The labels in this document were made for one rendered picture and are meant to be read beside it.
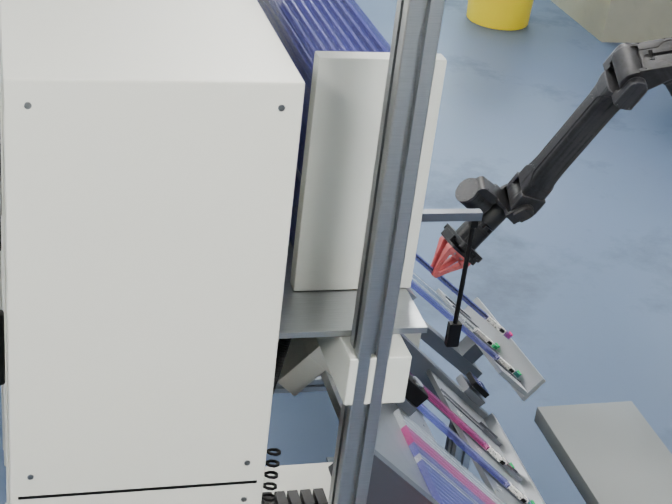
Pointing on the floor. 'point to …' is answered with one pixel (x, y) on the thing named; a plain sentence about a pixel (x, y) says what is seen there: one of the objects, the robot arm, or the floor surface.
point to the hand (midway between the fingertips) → (434, 271)
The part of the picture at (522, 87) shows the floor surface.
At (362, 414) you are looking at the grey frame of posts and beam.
